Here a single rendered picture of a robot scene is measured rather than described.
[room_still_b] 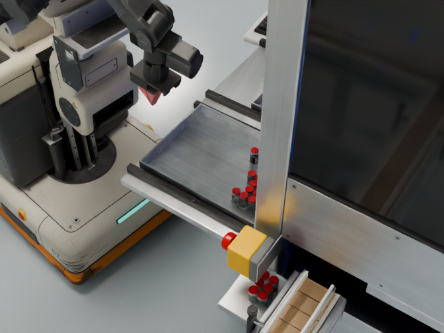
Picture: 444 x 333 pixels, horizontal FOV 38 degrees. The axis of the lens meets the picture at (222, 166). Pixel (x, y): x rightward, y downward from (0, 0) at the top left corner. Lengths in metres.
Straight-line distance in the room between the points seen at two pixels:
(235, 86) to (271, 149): 0.71
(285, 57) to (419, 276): 0.47
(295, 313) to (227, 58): 2.20
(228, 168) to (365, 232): 0.54
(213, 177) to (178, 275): 0.93
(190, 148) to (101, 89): 0.44
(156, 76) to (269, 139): 0.37
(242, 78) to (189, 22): 1.76
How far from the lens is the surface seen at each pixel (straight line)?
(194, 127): 1.73
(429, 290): 1.23
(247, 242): 1.30
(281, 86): 1.05
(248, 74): 1.89
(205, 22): 3.62
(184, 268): 2.50
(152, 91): 1.44
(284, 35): 0.99
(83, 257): 2.33
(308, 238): 1.29
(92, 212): 2.35
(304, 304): 1.35
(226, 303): 1.40
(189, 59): 1.32
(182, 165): 1.64
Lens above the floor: 2.10
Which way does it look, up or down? 48 degrees down
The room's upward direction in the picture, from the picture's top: straight up
